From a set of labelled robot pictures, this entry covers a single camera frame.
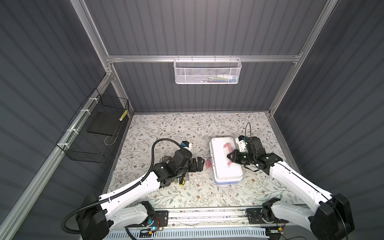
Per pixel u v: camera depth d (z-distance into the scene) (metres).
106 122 0.76
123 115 0.82
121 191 0.44
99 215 0.39
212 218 0.75
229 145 0.83
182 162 0.57
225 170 0.78
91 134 0.73
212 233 0.77
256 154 0.62
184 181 0.85
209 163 0.89
